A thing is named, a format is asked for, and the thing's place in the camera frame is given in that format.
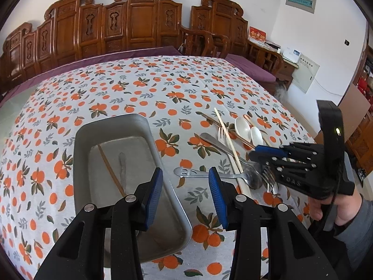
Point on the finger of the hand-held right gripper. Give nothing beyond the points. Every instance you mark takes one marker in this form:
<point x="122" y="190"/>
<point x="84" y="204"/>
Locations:
<point x="303" y="180"/>
<point x="271" y="151"/>

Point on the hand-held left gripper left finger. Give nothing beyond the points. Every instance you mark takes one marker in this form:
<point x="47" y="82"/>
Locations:
<point x="156" y="192"/>

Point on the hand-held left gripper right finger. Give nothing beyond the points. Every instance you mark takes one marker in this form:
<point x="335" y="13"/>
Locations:
<point x="217" y="195"/>

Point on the small white spoon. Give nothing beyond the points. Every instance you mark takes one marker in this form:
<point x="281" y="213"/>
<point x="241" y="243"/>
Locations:
<point x="257" y="135"/>

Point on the dark brown chopstick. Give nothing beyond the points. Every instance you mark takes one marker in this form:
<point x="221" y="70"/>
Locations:
<point x="253" y="125"/>
<point x="208" y="119"/>

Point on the large white spoon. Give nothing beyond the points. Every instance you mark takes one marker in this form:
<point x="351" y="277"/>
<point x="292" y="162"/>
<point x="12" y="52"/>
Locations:
<point x="243" y="128"/>

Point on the smiley metal spoon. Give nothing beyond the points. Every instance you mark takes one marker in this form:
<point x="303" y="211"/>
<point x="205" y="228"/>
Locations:
<point x="186" y="172"/>

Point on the metal tray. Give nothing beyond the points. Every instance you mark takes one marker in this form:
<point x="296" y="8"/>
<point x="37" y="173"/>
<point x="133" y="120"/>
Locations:
<point x="137" y="151"/>

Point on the light wooden chopstick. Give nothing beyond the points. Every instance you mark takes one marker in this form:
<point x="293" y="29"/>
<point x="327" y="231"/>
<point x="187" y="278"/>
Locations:
<point x="225" y="131"/>

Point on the white plastic fork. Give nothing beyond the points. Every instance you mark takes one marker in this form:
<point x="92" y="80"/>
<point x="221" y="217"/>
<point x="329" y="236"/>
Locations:
<point x="222" y="134"/>

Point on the person's right forearm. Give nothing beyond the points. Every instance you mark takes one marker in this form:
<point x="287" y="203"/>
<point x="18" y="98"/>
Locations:
<point x="358" y="233"/>

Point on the person's right hand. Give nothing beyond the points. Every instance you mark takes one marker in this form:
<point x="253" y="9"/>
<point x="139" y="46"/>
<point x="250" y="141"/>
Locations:
<point x="349" y="207"/>

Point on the brown cardboard sheet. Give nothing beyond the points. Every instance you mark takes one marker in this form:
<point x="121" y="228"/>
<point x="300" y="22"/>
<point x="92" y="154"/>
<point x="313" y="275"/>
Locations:
<point x="354" y="108"/>

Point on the wooden cabinet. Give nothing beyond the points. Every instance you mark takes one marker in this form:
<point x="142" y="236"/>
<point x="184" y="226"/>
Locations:
<point x="365" y="148"/>

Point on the metal table knife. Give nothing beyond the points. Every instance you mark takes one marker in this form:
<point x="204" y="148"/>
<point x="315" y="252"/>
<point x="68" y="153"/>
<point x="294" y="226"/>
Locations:
<point x="122" y="166"/>

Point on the translucent plastic bag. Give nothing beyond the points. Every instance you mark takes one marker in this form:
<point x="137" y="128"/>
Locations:
<point x="281" y="92"/>

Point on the white electrical cabinet door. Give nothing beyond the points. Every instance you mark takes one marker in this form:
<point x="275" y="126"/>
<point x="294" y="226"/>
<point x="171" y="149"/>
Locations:
<point x="306" y="73"/>

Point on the short purple cushion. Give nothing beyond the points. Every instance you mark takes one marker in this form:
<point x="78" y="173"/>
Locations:
<point x="253" y="70"/>

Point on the white device box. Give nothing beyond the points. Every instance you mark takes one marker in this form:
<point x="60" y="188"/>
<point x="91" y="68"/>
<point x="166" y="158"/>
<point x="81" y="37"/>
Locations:
<point x="290" y="54"/>

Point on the wooden side table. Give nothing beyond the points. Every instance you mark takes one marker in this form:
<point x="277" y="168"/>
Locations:
<point x="268" y="58"/>

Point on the orange print tablecloth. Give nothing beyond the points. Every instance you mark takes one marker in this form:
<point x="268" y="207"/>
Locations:
<point x="145" y="87"/>

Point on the red calendar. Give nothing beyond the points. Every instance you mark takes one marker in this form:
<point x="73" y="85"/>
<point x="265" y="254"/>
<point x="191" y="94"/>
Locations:
<point x="257" y="34"/>

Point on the short carved wooden bench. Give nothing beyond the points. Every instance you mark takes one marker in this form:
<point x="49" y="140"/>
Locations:
<point x="215" y="20"/>

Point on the long purple cushion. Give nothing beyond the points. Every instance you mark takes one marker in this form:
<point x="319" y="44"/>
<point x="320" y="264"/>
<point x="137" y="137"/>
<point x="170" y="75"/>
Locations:
<point x="87" y="61"/>

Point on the long carved wooden bench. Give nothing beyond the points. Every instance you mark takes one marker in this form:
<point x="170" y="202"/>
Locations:
<point x="137" y="17"/>

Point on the grey wall panel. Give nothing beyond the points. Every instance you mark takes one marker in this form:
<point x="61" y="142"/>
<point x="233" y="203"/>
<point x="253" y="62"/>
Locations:
<point x="300" y="1"/>

